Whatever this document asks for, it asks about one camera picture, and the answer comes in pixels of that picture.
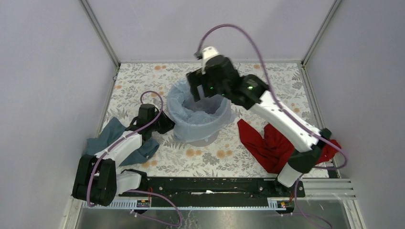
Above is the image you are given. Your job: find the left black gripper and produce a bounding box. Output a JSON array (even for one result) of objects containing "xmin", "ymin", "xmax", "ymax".
[{"xmin": 149, "ymin": 108, "xmax": 178, "ymax": 134}]

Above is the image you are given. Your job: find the light blue plastic trash bag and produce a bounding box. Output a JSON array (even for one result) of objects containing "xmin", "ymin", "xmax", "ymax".
[{"xmin": 166, "ymin": 79, "xmax": 235, "ymax": 143}]

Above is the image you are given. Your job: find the grey plastic trash bin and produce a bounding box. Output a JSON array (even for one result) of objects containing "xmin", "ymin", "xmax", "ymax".
[{"xmin": 186, "ymin": 94, "xmax": 228, "ymax": 147}]

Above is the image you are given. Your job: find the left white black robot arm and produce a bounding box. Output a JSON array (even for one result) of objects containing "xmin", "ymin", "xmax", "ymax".
[{"xmin": 72, "ymin": 104, "xmax": 175, "ymax": 207}]

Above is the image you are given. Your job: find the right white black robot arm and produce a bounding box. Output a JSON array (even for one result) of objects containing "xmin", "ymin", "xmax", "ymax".
[{"xmin": 186, "ymin": 55, "xmax": 331, "ymax": 197}]

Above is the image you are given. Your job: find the teal blue cloth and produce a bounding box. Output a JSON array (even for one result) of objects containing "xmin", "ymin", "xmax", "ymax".
[{"xmin": 83, "ymin": 117, "xmax": 160, "ymax": 167}]

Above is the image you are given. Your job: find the red cloth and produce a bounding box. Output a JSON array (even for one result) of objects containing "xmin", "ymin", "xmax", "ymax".
[{"xmin": 237, "ymin": 119, "xmax": 342, "ymax": 175}]

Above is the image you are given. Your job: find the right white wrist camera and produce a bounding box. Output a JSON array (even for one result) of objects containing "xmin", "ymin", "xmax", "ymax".
[{"xmin": 194, "ymin": 46, "xmax": 220, "ymax": 74}]

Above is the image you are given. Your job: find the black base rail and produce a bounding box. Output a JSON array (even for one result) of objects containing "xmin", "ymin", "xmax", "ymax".
[{"xmin": 118, "ymin": 176, "xmax": 306, "ymax": 208}]

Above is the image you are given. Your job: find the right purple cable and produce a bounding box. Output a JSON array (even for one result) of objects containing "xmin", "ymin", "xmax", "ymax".
[{"xmin": 196, "ymin": 24, "xmax": 348, "ymax": 170}]

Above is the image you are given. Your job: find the grey slotted cable duct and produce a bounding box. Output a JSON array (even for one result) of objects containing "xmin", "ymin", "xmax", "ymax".
[{"xmin": 92, "ymin": 198, "xmax": 287, "ymax": 211}]

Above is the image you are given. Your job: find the left aluminium frame post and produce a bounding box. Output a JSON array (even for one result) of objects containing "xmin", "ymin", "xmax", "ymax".
[{"xmin": 79, "ymin": 0, "xmax": 120, "ymax": 69}]

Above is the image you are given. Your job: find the aluminium frame post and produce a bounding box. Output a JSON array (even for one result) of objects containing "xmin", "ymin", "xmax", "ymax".
[
  {"xmin": 301, "ymin": 0, "xmax": 343, "ymax": 68},
  {"xmin": 79, "ymin": 0, "xmax": 120, "ymax": 69}
]

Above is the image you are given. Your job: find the right aluminium frame post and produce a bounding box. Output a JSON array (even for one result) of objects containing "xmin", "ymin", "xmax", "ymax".
[{"xmin": 301, "ymin": 0, "xmax": 343, "ymax": 68}]

